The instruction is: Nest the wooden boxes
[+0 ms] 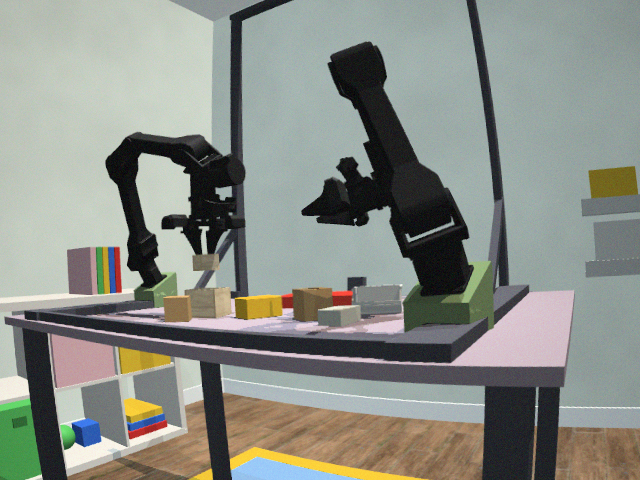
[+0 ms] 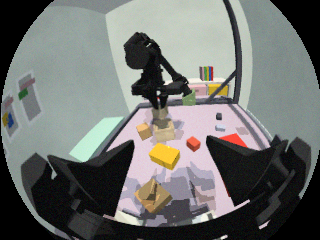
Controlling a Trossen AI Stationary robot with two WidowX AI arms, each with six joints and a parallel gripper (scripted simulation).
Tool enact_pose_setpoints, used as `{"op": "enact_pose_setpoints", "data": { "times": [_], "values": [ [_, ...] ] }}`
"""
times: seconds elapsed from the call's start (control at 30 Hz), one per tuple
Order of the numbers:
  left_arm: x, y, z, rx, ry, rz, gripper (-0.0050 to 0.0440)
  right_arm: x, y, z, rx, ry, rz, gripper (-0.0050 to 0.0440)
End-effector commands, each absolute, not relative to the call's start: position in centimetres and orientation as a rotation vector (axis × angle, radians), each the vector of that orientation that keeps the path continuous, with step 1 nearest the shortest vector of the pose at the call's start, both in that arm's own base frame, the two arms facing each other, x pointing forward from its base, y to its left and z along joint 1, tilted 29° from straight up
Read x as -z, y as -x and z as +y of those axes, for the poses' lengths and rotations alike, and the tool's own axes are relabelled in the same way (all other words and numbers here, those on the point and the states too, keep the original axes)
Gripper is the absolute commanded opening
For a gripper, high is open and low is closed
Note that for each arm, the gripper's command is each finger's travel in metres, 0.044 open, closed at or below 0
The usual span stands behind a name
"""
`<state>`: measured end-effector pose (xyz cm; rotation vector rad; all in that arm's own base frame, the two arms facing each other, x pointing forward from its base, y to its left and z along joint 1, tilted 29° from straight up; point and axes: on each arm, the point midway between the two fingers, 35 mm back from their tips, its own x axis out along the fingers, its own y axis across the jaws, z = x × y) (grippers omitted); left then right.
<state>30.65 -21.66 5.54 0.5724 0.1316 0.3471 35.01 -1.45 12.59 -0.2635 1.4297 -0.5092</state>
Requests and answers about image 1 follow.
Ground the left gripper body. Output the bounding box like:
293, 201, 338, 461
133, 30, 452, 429
324, 177, 383, 227

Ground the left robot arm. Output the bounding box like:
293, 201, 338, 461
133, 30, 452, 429
327, 41, 474, 296

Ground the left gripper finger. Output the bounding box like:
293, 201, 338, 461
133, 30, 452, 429
301, 184, 337, 216
316, 211, 355, 226

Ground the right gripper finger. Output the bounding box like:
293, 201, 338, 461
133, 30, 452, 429
206, 229, 228, 254
180, 229, 202, 255

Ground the red flat rectangular block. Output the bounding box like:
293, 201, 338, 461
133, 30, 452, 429
282, 291, 352, 309

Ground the yellow rectangular block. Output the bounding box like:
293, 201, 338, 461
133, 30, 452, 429
235, 295, 283, 320

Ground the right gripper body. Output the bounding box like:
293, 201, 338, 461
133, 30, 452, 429
161, 189, 245, 231

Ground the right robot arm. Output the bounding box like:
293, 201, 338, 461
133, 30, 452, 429
105, 132, 246, 288

